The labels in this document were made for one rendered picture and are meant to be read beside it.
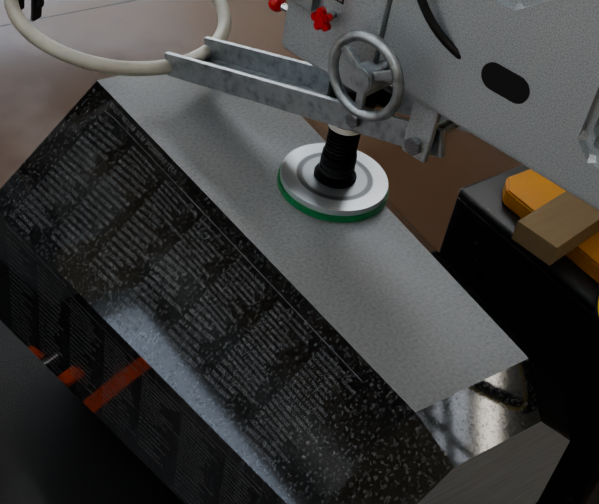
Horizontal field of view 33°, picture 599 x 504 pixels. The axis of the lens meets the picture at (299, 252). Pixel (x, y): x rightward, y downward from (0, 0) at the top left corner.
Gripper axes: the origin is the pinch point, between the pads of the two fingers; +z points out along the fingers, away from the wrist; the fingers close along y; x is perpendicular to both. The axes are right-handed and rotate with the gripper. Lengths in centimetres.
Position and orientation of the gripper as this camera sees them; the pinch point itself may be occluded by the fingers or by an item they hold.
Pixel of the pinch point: (27, 2)
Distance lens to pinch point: 244.1
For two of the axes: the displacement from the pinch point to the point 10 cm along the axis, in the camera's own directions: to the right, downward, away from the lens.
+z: -2.0, 6.9, 7.0
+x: 4.5, -5.7, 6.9
